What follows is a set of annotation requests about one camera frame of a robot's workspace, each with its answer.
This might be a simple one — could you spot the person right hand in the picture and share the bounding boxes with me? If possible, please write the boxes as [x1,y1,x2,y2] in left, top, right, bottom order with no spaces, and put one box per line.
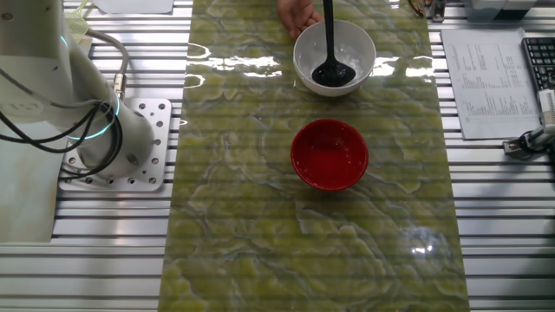
[277,0,324,41]

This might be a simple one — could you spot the black ladle with red ring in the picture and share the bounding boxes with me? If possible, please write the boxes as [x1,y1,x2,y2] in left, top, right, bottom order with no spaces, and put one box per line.
[310,0,357,88]

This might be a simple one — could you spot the white ceramic bowl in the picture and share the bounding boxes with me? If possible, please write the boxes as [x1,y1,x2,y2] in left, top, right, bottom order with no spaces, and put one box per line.
[292,18,377,97]

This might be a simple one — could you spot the red bowl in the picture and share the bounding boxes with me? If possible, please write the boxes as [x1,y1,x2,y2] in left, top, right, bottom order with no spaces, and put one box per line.
[290,119,370,192]

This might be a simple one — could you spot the small metal clamp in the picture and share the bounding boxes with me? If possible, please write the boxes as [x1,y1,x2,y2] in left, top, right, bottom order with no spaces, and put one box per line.
[427,0,447,23]

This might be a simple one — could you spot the blank white paper sheet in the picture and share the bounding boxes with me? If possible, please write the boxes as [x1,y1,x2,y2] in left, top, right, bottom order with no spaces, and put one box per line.
[92,0,175,15]

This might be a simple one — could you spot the grey black box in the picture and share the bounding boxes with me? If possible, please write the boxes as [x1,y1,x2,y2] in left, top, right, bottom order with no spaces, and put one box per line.
[463,0,539,23]

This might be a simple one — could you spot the green marble pattern mat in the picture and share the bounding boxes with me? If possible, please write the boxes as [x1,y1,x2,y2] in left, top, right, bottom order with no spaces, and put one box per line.
[158,0,471,312]

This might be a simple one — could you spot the printed table paper sheet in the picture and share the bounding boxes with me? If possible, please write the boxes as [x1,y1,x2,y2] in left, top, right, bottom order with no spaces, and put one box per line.
[441,27,543,140]

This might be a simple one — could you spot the yellow fly swatter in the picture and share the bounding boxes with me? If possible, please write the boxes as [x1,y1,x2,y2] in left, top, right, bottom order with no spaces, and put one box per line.
[63,0,95,44]

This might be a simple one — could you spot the black keyboard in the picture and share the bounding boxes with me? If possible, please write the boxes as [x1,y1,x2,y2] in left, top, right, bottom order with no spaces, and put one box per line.
[521,36,555,93]

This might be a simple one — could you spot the red brown wires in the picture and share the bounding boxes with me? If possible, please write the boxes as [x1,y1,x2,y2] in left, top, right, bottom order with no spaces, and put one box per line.
[407,0,428,18]

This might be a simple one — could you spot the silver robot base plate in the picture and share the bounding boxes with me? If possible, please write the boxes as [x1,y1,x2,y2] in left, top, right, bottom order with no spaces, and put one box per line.
[58,97,173,192]

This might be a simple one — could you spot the grey robot conduit cable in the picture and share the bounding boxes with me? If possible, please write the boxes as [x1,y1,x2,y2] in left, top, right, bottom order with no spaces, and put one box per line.
[84,29,130,101]

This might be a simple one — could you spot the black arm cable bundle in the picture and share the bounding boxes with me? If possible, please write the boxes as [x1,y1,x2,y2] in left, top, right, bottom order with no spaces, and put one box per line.
[0,101,124,181]

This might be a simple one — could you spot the silver camera clamp stand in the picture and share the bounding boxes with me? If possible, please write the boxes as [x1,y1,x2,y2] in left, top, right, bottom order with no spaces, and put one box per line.
[502,124,555,162]

